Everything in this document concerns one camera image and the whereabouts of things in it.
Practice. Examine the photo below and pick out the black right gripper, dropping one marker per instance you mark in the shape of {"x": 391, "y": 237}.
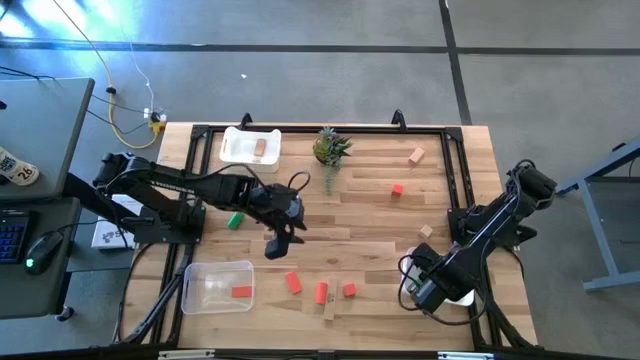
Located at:
{"x": 445, "y": 290}

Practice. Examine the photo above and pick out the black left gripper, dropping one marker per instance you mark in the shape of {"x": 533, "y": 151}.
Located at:
{"x": 275, "y": 205}

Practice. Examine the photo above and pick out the long red wooden block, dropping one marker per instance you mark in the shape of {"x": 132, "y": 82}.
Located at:
{"x": 242, "y": 292}
{"x": 294, "y": 283}

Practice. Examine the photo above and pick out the short green wooden block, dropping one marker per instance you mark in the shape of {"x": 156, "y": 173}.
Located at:
{"x": 235, "y": 221}

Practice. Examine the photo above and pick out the natural wooden cube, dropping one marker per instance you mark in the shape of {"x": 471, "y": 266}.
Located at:
{"x": 426, "y": 231}

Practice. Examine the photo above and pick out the red wooden cylinder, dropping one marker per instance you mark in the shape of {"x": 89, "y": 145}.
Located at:
{"x": 321, "y": 293}

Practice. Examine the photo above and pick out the red wooden cube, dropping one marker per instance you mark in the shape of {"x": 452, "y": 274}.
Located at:
{"x": 397, "y": 190}
{"x": 349, "y": 290}

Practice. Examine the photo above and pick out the long natural wooden plank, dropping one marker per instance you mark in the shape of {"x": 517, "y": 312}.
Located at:
{"x": 330, "y": 310}

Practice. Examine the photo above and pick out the natural wooden block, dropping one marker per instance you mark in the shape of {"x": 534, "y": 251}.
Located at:
{"x": 260, "y": 147}
{"x": 416, "y": 155}

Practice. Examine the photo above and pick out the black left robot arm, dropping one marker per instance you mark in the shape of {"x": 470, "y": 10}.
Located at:
{"x": 165, "y": 180}

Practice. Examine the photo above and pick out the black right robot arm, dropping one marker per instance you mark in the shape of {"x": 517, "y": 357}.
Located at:
{"x": 487, "y": 225}

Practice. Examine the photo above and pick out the white plastic bin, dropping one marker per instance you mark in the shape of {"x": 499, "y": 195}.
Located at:
{"x": 467, "y": 301}
{"x": 240, "y": 145}

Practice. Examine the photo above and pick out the clear plastic bin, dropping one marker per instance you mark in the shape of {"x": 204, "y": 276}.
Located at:
{"x": 210, "y": 300}

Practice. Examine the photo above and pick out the potted succulent plant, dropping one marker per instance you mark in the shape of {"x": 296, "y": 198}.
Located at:
{"x": 330, "y": 147}

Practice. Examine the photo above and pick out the yellow power plug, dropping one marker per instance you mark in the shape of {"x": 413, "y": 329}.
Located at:
{"x": 157, "y": 126}

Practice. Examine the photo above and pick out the white printed booklet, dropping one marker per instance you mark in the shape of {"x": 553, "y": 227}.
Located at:
{"x": 107, "y": 239}

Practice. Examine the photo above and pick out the black caster wheel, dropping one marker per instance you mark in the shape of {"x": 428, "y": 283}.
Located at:
{"x": 65, "y": 314}

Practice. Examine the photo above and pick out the black computer mouse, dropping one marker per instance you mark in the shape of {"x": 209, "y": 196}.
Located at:
{"x": 42, "y": 250}

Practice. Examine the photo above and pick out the dark grey desk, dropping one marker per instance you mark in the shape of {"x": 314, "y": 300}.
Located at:
{"x": 30, "y": 295}

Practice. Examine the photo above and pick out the backlit black keyboard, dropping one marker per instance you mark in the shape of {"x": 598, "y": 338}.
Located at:
{"x": 11, "y": 237}

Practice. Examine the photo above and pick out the silver metal bracket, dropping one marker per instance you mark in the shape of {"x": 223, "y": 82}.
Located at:
{"x": 465, "y": 356}
{"x": 185, "y": 355}

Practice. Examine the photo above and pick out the black aluminium table frame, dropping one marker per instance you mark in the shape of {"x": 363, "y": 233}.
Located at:
{"x": 300, "y": 129}

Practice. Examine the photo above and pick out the black frame bracket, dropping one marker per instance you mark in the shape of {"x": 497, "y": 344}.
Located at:
{"x": 246, "y": 121}
{"x": 398, "y": 120}

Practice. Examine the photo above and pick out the grey metal table frame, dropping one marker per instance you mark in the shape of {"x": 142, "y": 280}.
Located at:
{"x": 599, "y": 235}

